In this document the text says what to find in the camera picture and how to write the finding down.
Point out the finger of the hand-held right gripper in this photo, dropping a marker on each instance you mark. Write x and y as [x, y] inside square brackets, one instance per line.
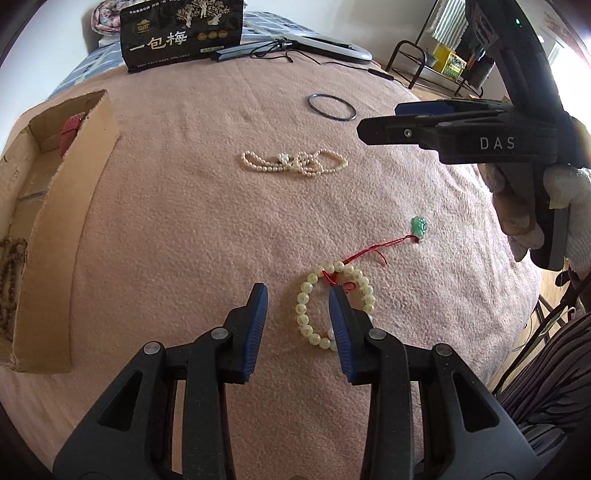
[397, 131]
[443, 108]

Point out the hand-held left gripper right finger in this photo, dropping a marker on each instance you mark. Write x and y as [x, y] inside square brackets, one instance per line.
[340, 332]

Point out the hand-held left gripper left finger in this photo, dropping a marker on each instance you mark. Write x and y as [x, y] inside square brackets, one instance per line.
[256, 332]

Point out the black bangle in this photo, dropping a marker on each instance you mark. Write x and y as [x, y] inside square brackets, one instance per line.
[316, 109]

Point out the cardboard box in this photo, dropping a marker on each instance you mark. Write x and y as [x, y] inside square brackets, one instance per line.
[55, 230]

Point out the red jewelry piece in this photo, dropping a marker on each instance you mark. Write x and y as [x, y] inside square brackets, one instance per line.
[70, 134]

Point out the person's right hand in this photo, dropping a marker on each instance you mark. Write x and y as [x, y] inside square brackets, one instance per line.
[512, 207]

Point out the yellow box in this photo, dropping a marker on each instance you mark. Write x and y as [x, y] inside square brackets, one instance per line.
[450, 60]

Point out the black metal shoe rack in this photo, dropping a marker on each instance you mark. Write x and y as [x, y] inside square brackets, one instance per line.
[408, 45]

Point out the striped hanging towel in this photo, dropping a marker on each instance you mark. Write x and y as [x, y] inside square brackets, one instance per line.
[450, 18]

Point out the folded tripod stand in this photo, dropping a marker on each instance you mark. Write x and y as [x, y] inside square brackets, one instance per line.
[244, 48]

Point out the person's striped clothing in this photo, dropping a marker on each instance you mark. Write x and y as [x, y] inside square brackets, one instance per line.
[549, 369]

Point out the black snack packet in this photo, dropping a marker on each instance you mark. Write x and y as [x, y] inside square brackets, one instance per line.
[180, 32]

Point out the floral folded quilt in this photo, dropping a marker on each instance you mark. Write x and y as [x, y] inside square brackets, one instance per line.
[107, 16]

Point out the blue checked bedsheet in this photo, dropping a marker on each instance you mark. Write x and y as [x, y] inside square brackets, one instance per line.
[78, 69]

